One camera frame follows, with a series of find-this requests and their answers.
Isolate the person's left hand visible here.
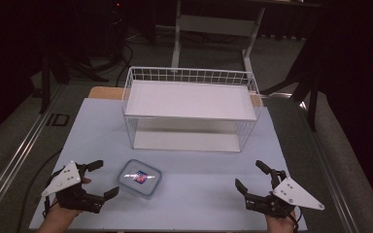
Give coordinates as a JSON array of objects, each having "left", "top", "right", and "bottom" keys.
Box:
[{"left": 37, "top": 199, "right": 83, "bottom": 233}]

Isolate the person's right hand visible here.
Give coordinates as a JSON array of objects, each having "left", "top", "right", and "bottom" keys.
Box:
[{"left": 265, "top": 212, "right": 297, "bottom": 233}]

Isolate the black metal stand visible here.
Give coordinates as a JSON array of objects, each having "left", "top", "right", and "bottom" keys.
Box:
[{"left": 260, "top": 18, "right": 322, "bottom": 132}]

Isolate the light blue table mat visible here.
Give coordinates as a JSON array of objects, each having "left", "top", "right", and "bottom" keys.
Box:
[{"left": 28, "top": 97, "right": 308, "bottom": 231}]

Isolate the white wire shelf rack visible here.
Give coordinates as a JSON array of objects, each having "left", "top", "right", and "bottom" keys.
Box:
[{"left": 121, "top": 66, "right": 262, "bottom": 153}]

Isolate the metal floor rail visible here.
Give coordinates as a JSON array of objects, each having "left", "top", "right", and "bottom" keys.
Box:
[
  {"left": 299, "top": 101, "right": 358, "bottom": 233},
  {"left": 0, "top": 84, "right": 67, "bottom": 215}
]

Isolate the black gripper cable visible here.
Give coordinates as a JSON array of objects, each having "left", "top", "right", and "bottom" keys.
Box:
[{"left": 291, "top": 209, "right": 303, "bottom": 233}]

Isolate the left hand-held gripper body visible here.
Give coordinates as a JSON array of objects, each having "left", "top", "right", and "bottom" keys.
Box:
[{"left": 41, "top": 160, "right": 107, "bottom": 215}]

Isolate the clear plastic food container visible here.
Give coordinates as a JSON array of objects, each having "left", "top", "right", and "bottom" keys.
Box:
[{"left": 118, "top": 158, "right": 162, "bottom": 198}]

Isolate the black floor cable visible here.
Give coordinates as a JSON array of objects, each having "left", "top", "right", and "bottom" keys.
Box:
[{"left": 15, "top": 149, "right": 63, "bottom": 233}]

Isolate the white metal desk frame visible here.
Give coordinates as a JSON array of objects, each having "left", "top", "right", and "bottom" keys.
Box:
[{"left": 170, "top": 0, "right": 322, "bottom": 75}]

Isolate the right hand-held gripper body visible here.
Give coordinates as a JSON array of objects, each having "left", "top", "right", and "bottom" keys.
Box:
[{"left": 244, "top": 169, "right": 325, "bottom": 218}]

